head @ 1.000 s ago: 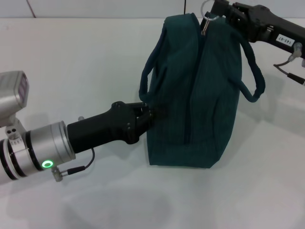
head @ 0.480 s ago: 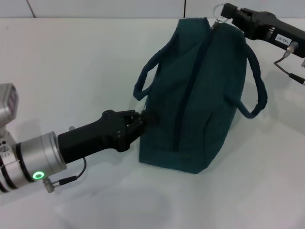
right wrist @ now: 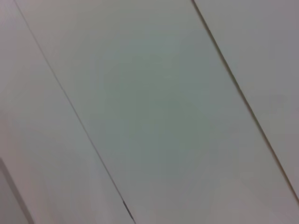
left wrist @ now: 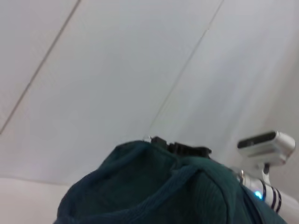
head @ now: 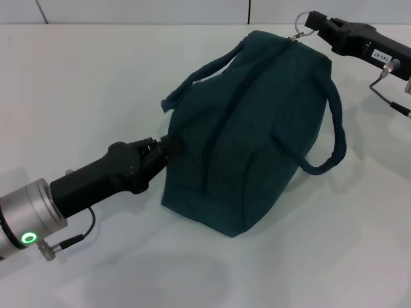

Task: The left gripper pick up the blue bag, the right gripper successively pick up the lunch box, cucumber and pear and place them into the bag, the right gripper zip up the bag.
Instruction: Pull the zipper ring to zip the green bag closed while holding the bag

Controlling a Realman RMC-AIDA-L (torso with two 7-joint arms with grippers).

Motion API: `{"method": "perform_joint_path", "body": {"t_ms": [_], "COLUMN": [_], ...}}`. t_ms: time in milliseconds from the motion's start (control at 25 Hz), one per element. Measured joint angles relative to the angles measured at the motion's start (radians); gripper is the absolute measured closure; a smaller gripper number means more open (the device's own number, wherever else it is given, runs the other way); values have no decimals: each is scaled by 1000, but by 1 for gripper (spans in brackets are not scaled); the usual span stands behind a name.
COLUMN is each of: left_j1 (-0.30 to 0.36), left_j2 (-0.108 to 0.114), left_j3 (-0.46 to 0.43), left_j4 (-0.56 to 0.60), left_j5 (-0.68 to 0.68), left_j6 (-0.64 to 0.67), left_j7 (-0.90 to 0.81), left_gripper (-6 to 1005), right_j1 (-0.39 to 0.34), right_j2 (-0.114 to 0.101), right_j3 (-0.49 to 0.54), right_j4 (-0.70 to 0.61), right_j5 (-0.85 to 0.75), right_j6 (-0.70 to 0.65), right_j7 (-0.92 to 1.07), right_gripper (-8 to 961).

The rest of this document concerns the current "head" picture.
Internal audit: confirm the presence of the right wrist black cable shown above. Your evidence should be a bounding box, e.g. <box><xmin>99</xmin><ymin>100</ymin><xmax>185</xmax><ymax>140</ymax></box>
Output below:
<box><xmin>369</xmin><ymin>59</ymin><xmax>411</xmax><ymax>120</ymax></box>

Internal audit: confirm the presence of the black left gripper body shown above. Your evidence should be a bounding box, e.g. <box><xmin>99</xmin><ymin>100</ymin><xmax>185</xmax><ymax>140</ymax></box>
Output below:
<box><xmin>49</xmin><ymin>141</ymin><xmax>155</xmax><ymax>219</ymax></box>

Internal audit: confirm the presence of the left wrist connector cable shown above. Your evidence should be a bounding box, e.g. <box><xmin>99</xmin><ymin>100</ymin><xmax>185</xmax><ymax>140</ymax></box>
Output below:
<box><xmin>35</xmin><ymin>207</ymin><xmax>97</xmax><ymax>262</ymax></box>

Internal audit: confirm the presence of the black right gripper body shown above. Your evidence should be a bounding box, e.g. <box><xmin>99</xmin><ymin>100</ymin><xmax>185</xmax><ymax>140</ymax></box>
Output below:
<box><xmin>329</xmin><ymin>19</ymin><xmax>411</xmax><ymax>81</ymax></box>

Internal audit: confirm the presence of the dark teal lunch bag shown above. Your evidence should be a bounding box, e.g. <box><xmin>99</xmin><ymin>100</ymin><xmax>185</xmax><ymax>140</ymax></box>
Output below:
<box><xmin>160</xmin><ymin>11</ymin><xmax>348</xmax><ymax>239</ymax></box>

